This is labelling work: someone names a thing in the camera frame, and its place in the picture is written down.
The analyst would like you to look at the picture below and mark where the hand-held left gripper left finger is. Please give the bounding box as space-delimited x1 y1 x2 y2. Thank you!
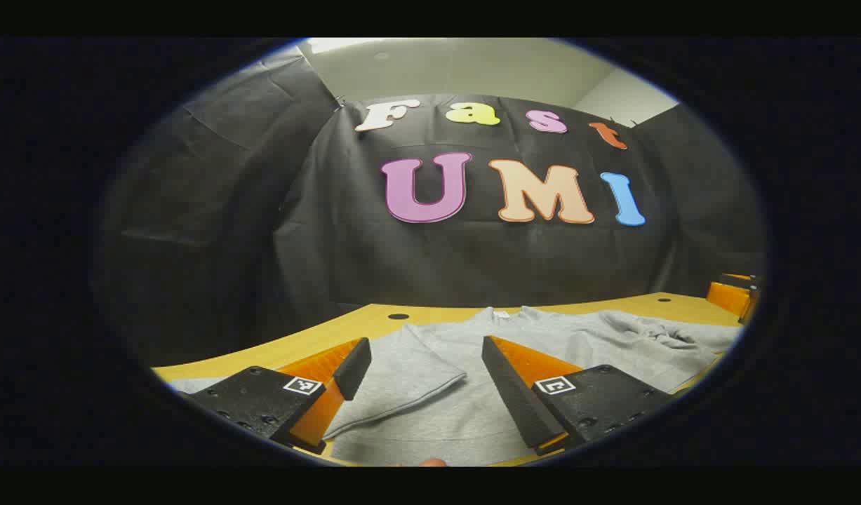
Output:
185 337 372 455

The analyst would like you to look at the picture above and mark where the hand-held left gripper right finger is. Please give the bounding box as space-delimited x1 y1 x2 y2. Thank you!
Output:
481 335 673 457

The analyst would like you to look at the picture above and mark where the grey sweatshirt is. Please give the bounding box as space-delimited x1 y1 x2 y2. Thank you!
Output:
167 306 743 467

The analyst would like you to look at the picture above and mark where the black backdrop cloth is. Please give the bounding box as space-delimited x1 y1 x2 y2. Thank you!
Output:
97 46 766 369

